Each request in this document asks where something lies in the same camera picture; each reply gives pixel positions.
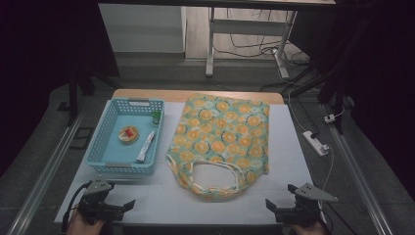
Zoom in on white power strip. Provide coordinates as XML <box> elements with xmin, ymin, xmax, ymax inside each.
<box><xmin>301</xmin><ymin>130</ymin><xmax>330</xmax><ymax>158</ymax></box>

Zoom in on white power cable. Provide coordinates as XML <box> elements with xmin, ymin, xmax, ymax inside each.
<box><xmin>317</xmin><ymin>144</ymin><xmax>336</xmax><ymax>224</ymax></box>

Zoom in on person's right hand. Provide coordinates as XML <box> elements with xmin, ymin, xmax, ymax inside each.
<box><xmin>288</xmin><ymin>220</ymin><xmax>331</xmax><ymax>235</ymax></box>

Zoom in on white cabinet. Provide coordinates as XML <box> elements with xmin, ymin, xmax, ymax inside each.
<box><xmin>98</xmin><ymin>3</ymin><xmax>187</xmax><ymax>54</ymax></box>

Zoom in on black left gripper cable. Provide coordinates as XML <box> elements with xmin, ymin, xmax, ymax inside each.
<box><xmin>61</xmin><ymin>181</ymin><xmax>91</xmax><ymax>233</ymax></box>

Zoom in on orange print tote bag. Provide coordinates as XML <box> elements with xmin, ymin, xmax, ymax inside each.
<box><xmin>165</xmin><ymin>93</ymin><xmax>271</xmax><ymax>203</ymax></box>

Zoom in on round gold tin red label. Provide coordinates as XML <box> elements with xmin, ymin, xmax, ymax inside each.
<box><xmin>117</xmin><ymin>125</ymin><xmax>140</xmax><ymax>145</ymax></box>

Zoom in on metal rail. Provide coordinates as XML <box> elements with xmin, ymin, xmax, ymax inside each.
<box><xmin>6</xmin><ymin>97</ymin><xmax>90</xmax><ymax>235</ymax></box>
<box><xmin>321</xmin><ymin>104</ymin><xmax>394</xmax><ymax>235</ymax></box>

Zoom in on black floor plate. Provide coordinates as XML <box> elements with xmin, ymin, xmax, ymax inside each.
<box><xmin>69</xmin><ymin>126</ymin><xmax>95</xmax><ymax>151</ymax></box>

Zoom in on blue plastic basket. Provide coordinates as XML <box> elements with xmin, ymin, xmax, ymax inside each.
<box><xmin>85</xmin><ymin>97</ymin><xmax>165</xmax><ymax>175</ymax></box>

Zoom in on black floor cables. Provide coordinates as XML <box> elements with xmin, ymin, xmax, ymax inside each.
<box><xmin>212</xmin><ymin>9</ymin><xmax>311</xmax><ymax>61</ymax></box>

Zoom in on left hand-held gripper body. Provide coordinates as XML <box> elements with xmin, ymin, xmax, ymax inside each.
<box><xmin>77</xmin><ymin>178</ymin><xmax>127</xmax><ymax>226</ymax></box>

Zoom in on black stand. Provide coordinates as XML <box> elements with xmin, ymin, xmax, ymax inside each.
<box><xmin>287</xmin><ymin>48</ymin><xmax>355</xmax><ymax>135</ymax></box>
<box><xmin>66</xmin><ymin>63</ymin><xmax>96</xmax><ymax>127</ymax></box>

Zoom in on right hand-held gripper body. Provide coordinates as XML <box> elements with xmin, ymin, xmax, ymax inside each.
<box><xmin>274</xmin><ymin>182</ymin><xmax>340</xmax><ymax>227</ymax></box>

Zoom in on person's left hand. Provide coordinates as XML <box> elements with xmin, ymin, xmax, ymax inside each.
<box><xmin>66</xmin><ymin>210</ymin><xmax>106</xmax><ymax>235</ymax></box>

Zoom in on white desk frame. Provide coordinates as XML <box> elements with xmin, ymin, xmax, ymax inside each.
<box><xmin>205</xmin><ymin>6</ymin><xmax>299</xmax><ymax>79</ymax></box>

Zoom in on white tube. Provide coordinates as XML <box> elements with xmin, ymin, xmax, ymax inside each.
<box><xmin>136</xmin><ymin>130</ymin><xmax>156</xmax><ymax>163</ymax></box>

